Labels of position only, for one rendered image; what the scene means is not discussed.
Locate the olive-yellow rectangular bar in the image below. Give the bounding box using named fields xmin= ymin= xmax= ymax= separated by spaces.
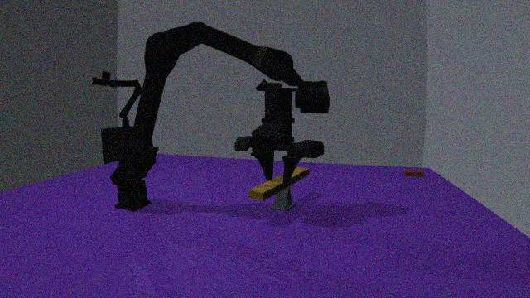
xmin=248 ymin=167 xmax=309 ymax=201

